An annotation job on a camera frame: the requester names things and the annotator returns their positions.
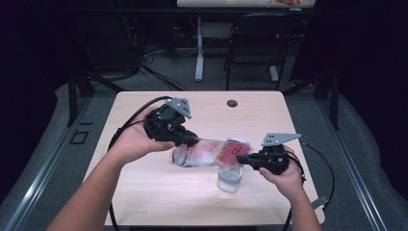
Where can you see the red white snack pouch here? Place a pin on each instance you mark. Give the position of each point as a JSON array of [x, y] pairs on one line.
[[205, 154]]

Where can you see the orange thing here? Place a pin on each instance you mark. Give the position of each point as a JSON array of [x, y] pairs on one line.
[[288, 2]]

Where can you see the white desk leg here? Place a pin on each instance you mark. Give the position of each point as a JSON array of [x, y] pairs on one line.
[[199, 57], [273, 73]]

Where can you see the black metal stand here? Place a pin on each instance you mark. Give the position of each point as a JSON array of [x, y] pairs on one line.
[[72, 102], [335, 106]]

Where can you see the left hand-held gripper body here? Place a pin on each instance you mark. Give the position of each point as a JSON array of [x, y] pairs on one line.
[[163, 125]]

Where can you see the light wooden desk top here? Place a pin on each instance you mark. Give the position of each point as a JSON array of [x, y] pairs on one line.
[[224, 3]]

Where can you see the white lidded plastic container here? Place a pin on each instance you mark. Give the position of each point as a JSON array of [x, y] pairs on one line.
[[229, 179]]

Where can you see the person's left hand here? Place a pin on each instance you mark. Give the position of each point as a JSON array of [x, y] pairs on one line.
[[134, 144]]

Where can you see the black folding chair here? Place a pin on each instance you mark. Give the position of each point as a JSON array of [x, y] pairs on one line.
[[263, 29]]

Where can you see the person's right hand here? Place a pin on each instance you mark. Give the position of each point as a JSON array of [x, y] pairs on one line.
[[290, 183]]

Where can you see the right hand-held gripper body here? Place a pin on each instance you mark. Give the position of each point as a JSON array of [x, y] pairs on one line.
[[272, 160]]

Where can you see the aluminium floor rail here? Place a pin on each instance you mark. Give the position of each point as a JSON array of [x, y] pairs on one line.
[[38, 179], [359, 186]]

